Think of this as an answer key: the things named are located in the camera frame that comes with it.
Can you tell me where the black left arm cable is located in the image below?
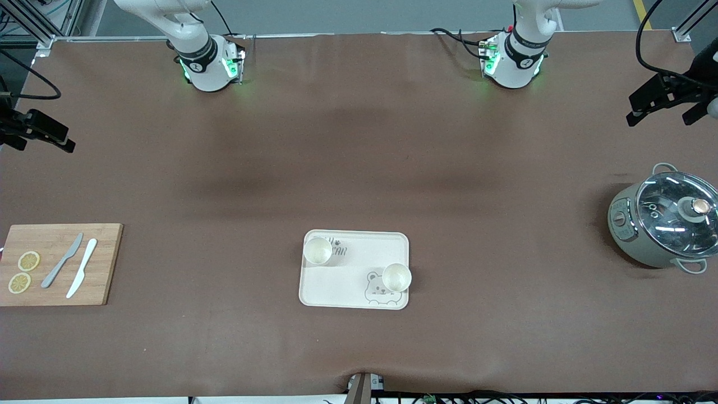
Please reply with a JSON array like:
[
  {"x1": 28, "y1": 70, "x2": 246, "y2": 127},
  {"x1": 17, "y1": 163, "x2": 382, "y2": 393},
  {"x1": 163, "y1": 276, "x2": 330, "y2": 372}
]
[{"x1": 635, "y1": 0, "x2": 718, "y2": 89}]

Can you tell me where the brown table mat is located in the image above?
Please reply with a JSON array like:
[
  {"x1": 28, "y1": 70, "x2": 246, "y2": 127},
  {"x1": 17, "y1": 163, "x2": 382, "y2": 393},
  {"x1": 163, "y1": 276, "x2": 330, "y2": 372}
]
[{"x1": 0, "y1": 31, "x2": 718, "y2": 400}]

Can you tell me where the grey plastic knife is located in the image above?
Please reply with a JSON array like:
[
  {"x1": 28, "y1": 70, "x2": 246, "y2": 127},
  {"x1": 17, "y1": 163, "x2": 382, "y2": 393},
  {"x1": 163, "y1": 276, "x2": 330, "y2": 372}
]
[{"x1": 41, "y1": 232, "x2": 84, "y2": 289}]

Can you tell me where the white plastic cup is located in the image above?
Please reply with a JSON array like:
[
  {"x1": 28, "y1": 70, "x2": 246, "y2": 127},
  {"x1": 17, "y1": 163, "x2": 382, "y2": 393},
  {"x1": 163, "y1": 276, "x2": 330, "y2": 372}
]
[
  {"x1": 383, "y1": 263, "x2": 412, "y2": 293},
  {"x1": 303, "y1": 237, "x2": 333, "y2": 266}
]

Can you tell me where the black right base cable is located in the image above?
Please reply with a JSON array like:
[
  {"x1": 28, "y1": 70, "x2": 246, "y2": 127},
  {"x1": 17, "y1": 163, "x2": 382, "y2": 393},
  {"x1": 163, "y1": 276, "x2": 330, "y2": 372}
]
[{"x1": 210, "y1": 0, "x2": 248, "y2": 41}]

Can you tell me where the black base cable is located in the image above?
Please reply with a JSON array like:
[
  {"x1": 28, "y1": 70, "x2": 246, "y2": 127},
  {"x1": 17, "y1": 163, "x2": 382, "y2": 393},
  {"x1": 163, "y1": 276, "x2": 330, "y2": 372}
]
[
  {"x1": 430, "y1": 27, "x2": 495, "y2": 60},
  {"x1": 210, "y1": 0, "x2": 248, "y2": 41}
]

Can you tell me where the aluminium frame profile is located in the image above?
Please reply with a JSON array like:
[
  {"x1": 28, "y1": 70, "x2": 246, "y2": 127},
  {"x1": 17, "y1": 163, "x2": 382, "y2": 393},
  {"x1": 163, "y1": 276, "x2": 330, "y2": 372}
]
[
  {"x1": 0, "y1": 0, "x2": 86, "y2": 50},
  {"x1": 672, "y1": 0, "x2": 718, "y2": 43}
]

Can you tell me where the glass pot lid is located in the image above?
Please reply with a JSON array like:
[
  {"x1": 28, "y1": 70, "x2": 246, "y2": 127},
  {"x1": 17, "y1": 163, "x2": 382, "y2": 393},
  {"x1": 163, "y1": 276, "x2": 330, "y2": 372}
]
[{"x1": 636, "y1": 171, "x2": 718, "y2": 247}]

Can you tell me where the grey-green electric cooking pot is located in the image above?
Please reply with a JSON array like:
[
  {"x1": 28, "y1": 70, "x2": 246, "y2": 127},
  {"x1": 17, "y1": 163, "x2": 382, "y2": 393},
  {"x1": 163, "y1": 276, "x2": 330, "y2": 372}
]
[{"x1": 607, "y1": 163, "x2": 718, "y2": 275}]

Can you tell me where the black left base cable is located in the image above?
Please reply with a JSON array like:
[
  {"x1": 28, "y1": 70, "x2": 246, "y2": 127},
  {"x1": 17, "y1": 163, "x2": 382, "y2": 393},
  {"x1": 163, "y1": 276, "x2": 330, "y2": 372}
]
[{"x1": 430, "y1": 27, "x2": 495, "y2": 60}]

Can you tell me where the cream bear print tray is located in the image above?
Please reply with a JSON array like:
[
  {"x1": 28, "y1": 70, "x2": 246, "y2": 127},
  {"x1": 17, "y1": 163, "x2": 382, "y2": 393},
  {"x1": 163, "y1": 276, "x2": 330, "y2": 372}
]
[{"x1": 298, "y1": 229, "x2": 410, "y2": 310}]

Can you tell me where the wooden cutting board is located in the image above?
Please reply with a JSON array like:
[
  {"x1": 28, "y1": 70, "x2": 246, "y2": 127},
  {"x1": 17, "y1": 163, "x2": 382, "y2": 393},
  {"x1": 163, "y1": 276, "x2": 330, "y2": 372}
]
[{"x1": 0, "y1": 223, "x2": 124, "y2": 307}]

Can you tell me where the camera mount post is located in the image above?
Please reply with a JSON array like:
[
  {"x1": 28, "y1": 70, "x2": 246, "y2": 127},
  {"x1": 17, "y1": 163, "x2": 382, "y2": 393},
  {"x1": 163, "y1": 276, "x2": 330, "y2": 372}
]
[{"x1": 344, "y1": 371, "x2": 385, "y2": 404}]

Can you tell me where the white plastic knife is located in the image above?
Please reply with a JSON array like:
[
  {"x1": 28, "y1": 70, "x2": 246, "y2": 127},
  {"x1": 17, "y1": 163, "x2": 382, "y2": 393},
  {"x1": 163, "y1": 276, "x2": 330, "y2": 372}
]
[{"x1": 66, "y1": 238, "x2": 98, "y2": 299}]

